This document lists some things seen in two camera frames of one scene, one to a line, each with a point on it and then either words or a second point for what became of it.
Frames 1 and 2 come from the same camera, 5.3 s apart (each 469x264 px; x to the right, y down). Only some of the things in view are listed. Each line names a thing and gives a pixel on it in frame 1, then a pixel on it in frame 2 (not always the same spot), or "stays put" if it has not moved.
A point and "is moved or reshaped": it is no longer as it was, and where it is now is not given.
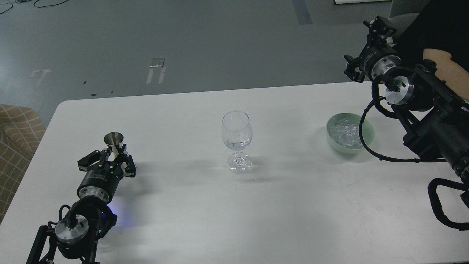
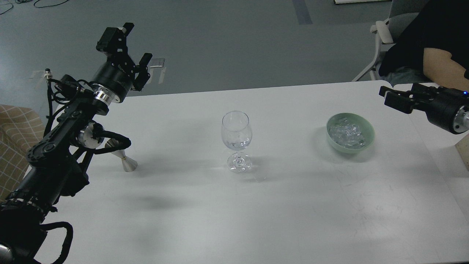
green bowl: (342, 130) stays put
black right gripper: (378, 58) → (440, 104)
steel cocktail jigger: (113, 139) is moved or reshaped
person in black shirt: (440, 33) stays put
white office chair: (403, 13) stays put
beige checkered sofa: (21, 130) stays put
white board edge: (340, 2) stays put
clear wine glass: (237, 133) stays put
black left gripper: (100, 179) → (115, 75)
